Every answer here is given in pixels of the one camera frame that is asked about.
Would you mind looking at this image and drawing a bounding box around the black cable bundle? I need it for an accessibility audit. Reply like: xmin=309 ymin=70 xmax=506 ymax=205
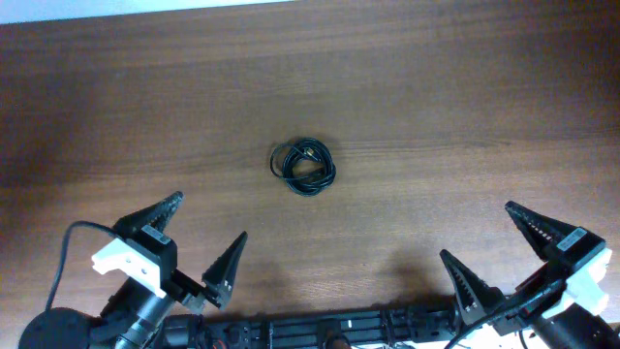
xmin=268 ymin=137 xmax=337 ymax=198

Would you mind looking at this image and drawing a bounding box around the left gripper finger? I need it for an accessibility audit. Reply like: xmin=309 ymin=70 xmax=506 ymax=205
xmin=112 ymin=191 xmax=184 ymax=238
xmin=201 ymin=232 xmax=248 ymax=310

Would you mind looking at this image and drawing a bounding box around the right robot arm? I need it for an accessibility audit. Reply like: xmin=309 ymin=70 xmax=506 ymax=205
xmin=440 ymin=201 xmax=619 ymax=348

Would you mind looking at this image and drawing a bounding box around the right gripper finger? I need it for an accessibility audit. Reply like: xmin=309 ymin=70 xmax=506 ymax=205
xmin=440 ymin=249 xmax=506 ymax=325
xmin=505 ymin=201 xmax=576 ymax=262

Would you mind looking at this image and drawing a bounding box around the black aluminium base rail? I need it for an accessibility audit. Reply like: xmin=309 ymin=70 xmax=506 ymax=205
xmin=158 ymin=305 xmax=465 ymax=349

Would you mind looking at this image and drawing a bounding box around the right camera black cable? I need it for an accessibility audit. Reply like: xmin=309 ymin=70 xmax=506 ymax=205
xmin=442 ymin=290 xmax=563 ymax=349

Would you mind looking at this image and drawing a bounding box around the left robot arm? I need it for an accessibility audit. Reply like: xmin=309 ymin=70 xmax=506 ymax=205
xmin=18 ymin=192 xmax=248 ymax=348

